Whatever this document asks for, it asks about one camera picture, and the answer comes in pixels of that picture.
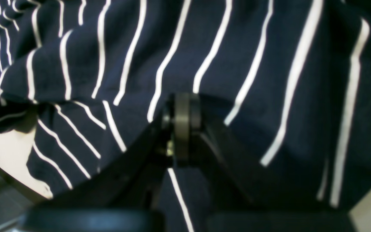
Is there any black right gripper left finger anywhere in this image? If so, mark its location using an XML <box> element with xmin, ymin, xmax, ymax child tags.
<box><xmin>20</xmin><ymin>95</ymin><xmax>181</xmax><ymax>232</ymax></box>

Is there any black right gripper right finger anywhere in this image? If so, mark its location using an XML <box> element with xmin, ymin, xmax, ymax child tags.
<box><xmin>182</xmin><ymin>93</ymin><xmax>360</xmax><ymax>232</ymax></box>

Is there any navy white striped t-shirt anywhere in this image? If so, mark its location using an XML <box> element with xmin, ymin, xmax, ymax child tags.
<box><xmin>0</xmin><ymin>0</ymin><xmax>371</xmax><ymax>232</ymax></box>

